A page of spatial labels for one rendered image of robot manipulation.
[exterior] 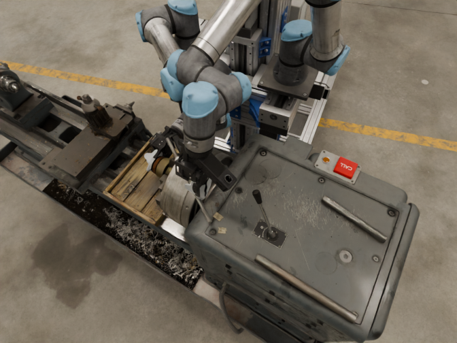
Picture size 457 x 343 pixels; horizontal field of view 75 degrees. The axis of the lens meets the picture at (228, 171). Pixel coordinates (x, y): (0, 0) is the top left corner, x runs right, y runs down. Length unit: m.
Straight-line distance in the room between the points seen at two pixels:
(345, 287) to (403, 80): 2.74
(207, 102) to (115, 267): 1.82
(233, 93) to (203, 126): 0.11
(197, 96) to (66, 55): 3.30
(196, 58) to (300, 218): 0.53
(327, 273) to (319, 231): 0.12
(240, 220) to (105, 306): 1.54
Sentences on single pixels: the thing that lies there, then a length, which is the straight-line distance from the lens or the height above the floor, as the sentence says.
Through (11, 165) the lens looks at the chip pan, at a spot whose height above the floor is 0.54.
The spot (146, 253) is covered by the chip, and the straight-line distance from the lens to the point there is 1.65.
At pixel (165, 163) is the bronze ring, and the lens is 1.18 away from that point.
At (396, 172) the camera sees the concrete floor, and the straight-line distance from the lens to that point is 2.71.
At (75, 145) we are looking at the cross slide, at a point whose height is 0.97.
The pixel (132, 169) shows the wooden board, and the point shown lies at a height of 0.89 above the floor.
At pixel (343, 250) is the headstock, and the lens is 0.92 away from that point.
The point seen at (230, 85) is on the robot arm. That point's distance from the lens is 0.71.
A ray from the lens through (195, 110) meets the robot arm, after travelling 0.64.
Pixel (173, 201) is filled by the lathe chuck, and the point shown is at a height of 1.18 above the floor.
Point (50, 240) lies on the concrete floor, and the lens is 2.59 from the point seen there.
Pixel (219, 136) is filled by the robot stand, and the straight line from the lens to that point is 2.36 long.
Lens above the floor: 2.09
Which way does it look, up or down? 60 degrees down
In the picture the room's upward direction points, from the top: 4 degrees counter-clockwise
